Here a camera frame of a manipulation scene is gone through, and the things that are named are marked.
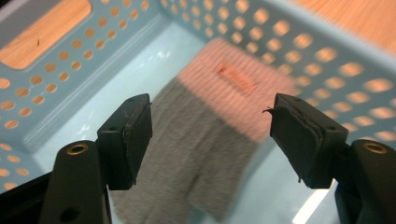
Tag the light blue perforated plastic basket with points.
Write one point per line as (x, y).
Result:
(93, 102)

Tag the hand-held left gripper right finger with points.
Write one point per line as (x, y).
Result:
(308, 146)

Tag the grey sock with pink cuff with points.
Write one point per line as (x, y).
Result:
(193, 140)

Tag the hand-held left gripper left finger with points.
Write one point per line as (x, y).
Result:
(124, 149)

